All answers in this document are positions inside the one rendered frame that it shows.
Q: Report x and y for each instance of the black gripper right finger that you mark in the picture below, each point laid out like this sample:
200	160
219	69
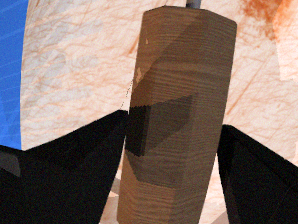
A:
259	186

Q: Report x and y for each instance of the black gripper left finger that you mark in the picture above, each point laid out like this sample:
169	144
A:
64	181

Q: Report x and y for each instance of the brown wooden tool handle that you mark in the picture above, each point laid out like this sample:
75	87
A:
180	85

